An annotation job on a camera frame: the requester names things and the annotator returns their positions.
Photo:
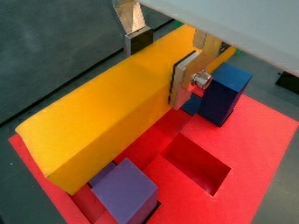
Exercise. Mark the long yellow block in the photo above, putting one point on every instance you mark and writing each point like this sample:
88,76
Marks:
104,108

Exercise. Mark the right dark blue block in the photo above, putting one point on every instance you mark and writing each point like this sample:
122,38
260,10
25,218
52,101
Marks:
220,96

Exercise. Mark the black angle bracket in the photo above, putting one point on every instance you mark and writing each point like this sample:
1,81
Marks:
288,82

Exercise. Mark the purple upright block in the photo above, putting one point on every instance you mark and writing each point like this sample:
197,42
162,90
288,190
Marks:
126,193

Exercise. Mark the red slotted board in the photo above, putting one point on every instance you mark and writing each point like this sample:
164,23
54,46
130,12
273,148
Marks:
212,169

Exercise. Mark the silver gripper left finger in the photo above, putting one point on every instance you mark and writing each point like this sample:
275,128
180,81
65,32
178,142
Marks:
137,33

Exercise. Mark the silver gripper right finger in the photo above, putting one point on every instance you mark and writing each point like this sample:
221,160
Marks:
192,70

